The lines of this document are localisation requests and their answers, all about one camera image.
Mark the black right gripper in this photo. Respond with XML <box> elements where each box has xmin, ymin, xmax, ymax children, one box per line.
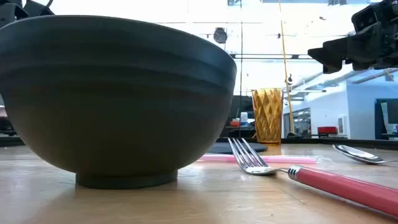
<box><xmin>307</xmin><ymin>0</ymin><xmax>398</xmax><ymax>75</ymax></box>

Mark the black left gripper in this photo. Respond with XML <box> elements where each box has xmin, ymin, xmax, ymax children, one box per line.
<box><xmin>0</xmin><ymin>0</ymin><xmax>55</xmax><ymax>29</ymax></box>

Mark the amber faceted plastic tumbler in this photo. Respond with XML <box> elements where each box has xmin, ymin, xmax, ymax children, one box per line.
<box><xmin>251</xmin><ymin>88</ymin><xmax>284</xmax><ymax>146</ymax></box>

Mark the spoon with lilac handle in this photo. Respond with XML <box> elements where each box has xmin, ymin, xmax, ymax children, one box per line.
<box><xmin>332</xmin><ymin>144</ymin><xmax>398</xmax><ymax>166</ymax></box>

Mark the fork with pink handle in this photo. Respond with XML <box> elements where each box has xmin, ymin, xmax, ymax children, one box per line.
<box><xmin>228</xmin><ymin>137</ymin><xmax>398</xmax><ymax>218</ymax></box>

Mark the black ceramic bowl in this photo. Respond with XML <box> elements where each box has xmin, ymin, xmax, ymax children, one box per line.
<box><xmin>0</xmin><ymin>14</ymin><xmax>238</xmax><ymax>190</ymax></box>

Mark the red box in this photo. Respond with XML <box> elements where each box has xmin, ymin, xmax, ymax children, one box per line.
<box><xmin>317</xmin><ymin>126</ymin><xmax>339</xmax><ymax>136</ymax></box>

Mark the dark monitor screen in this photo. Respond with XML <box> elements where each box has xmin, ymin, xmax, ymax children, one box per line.
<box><xmin>374</xmin><ymin>98</ymin><xmax>398</xmax><ymax>141</ymax></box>

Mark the black equipment cabinet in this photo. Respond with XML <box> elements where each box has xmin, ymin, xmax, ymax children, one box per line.
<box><xmin>229</xmin><ymin>95</ymin><xmax>255</xmax><ymax>138</ymax></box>

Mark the dark round woven placemat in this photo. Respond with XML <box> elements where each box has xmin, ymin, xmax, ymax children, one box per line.
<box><xmin>206</xmin><ymin>142</ymin><xmax>269</xmax><ymax>155</ymax></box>

